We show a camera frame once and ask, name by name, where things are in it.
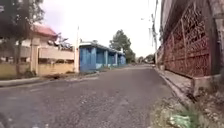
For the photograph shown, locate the blue building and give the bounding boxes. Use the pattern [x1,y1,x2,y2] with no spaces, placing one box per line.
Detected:
[78,41,127,73]

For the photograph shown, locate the cluster of green trees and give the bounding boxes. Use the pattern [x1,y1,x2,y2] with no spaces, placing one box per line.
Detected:
[108,29,137,65]

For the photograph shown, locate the grey asphalt road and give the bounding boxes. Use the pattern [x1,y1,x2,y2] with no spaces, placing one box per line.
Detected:
[0,64,183,128]

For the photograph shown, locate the white pole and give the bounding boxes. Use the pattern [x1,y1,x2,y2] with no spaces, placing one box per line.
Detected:
[74,25,81,74]

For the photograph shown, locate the utility pole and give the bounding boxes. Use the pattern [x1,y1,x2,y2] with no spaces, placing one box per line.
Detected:
[150,13,159,68]

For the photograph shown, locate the yellow house with red roof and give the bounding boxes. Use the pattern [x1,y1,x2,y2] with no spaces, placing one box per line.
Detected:
[0,23,80,78]

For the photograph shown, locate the raised concrete pavement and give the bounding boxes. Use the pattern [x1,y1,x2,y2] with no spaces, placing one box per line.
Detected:
[153,65,223,101]

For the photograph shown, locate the weedy dirt patch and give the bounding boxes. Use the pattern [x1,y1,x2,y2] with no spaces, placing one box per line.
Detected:
[148,87,224,128]

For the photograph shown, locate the concrete pavement strip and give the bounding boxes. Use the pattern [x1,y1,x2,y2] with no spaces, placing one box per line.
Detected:
[0,70,101,88]

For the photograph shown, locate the dark leafy tree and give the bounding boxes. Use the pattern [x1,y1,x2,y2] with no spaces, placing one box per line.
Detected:
[0,0,46,77]

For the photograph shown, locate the overhead wires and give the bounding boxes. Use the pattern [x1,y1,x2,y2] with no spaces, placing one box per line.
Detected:
[139,0,161,38]

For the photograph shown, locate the red lattice wall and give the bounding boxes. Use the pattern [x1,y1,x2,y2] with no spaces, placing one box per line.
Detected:
[156,0,224,79]

